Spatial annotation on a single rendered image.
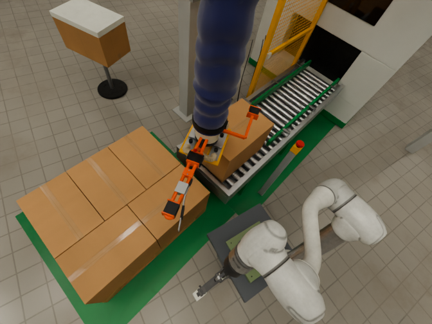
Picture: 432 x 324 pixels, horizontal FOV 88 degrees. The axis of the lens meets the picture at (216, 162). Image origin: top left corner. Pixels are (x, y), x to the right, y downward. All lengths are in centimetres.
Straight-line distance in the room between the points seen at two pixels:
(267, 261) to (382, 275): 257
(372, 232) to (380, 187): 256
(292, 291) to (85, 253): 160
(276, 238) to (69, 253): 166
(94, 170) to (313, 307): 195
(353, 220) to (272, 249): 53
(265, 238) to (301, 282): 15
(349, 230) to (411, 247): 245
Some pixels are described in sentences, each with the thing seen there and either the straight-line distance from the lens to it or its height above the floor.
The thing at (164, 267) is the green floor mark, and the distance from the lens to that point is 244.
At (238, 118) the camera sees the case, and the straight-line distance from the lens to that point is 202.
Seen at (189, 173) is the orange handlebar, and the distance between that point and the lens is 135.
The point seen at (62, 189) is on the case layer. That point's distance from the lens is 227.
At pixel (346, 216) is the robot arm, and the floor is 155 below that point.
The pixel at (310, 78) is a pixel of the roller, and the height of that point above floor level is 55.
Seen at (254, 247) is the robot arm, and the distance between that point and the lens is 72.
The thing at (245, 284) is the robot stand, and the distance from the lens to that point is 173.
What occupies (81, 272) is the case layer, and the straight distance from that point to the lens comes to 201.
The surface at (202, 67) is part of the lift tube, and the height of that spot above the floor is 175.
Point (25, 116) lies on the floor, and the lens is 371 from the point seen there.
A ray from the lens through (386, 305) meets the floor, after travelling 318.
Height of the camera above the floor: 242
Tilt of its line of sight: 59 degrees down
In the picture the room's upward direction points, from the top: 15 degrees clockwise
